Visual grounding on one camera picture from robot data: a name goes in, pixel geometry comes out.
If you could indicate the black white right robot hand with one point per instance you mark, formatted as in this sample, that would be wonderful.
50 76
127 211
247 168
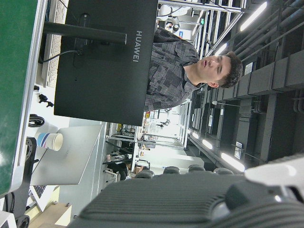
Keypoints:
178 202

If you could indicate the silver laptop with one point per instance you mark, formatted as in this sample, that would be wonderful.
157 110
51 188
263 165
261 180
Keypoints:
76 156

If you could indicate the person in patterned shirt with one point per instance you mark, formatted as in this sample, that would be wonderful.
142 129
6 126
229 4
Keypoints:
171 71

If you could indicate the striped paper cup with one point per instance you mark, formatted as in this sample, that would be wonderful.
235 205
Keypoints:
51 140

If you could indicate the black Huawei monitor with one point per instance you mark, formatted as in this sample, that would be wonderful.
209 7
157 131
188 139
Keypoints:
104 76

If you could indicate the black robot flange part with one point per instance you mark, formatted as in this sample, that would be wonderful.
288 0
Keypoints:
29 161

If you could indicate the white keyboard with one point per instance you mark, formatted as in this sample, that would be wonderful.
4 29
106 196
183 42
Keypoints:
53 59

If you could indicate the green conveyor belt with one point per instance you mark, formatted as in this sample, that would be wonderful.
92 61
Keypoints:
31 71
12 83

